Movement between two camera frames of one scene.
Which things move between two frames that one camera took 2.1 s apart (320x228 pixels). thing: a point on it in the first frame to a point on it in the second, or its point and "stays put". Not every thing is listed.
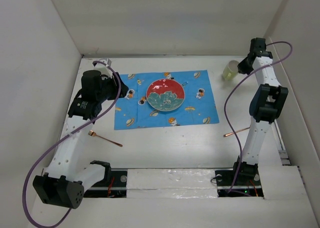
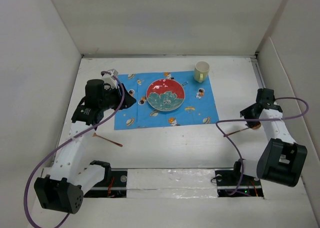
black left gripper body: x=111 y=87 to x=114 y=97
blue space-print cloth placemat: x=133 y=111 stays put
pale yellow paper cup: x=231 y=70 to x=201 y=71
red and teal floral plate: x=165 y=95 stays put
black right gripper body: x=245 y=66 to x=248 y=112
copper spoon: x=226 y=135 stays put
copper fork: x=93 y=134 stays put
